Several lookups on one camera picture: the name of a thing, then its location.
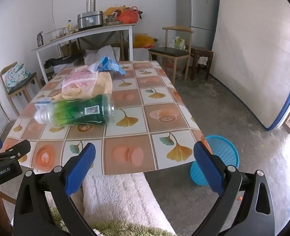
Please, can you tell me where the white sack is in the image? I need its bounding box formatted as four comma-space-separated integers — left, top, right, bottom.
84, 45, 122, 65

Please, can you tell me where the white foam box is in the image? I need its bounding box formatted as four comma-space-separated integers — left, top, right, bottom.
133, 47, 150, 61

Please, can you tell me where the blue plastic basket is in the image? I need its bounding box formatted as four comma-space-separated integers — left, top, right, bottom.
190, 135, 240, 186

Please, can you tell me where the blue white toothpaste box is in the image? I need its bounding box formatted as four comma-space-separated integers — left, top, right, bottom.
35, 98, 52, 111

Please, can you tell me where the yellow mesh bag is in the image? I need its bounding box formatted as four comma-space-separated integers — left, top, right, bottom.
134, 34, 158, 48

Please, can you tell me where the clear plastic container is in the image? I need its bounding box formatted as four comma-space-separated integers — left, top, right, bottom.
47, 28, 66, 41

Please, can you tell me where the dark wooden stool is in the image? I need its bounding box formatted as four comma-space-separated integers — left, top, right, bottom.
190, 45, 214, 80

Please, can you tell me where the steel cylinder cup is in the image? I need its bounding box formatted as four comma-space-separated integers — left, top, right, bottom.
86, 0, 97, 13

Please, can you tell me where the steel rice cooker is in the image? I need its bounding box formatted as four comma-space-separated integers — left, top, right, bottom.
77, 10, 104, 30

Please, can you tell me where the grey refrigerator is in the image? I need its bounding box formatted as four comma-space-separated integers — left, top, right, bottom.
176, 0, 220, 51

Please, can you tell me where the clear bag under chair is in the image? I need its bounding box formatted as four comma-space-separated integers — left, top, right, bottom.
161, 54, 187, 77

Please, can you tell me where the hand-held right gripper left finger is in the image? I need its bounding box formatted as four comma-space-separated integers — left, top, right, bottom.
13, 143, 97, 236

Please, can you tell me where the yellow plastic bag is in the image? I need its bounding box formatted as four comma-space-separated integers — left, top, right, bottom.
103, 5, 126, 18

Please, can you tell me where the blue plastic wrapper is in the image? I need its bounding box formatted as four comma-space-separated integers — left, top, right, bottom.
90, 56, 127, 75

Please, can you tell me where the clear plastic bag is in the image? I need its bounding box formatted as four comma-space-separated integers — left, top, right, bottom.
62, 69, 98, 91

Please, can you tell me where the orange plastic bag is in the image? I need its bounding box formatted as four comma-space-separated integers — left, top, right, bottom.
117, 6, 140, 23

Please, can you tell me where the green fluffy cloth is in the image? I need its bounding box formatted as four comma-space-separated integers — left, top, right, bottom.
48, 206, 170, 236

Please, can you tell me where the white side table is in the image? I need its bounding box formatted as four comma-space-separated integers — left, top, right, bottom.
31, 23, 136, 84

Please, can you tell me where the black cloth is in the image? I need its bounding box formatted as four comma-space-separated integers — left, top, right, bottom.
44, 55, 84, 69

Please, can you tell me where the wooden chair with cushion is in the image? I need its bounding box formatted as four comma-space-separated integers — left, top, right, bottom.
0, 62, 43, 117

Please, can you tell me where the wooden chair with black seat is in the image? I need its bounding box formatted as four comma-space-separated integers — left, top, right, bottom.
148, 26, 195, 85

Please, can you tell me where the brown cardboard box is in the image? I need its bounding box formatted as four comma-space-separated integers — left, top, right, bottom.
60, 41, 79, 57

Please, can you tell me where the floral cushion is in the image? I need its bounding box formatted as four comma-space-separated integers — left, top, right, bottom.
5, 63, 31, 91

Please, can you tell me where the table with patterned cloth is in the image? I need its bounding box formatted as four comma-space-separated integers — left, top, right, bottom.
0, 60, 213, 176

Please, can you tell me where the white mattress with blue edge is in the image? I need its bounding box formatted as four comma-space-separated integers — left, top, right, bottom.
210, 0, 290, 131

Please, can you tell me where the green plastic bottle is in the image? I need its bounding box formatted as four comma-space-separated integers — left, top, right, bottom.
34, 93, 116, 127

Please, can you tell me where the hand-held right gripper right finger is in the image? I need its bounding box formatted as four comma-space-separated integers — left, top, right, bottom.
193, 141, 276, 236

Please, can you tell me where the white green shopping bag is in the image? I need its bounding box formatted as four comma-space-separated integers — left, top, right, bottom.
168, 36, 187, 51

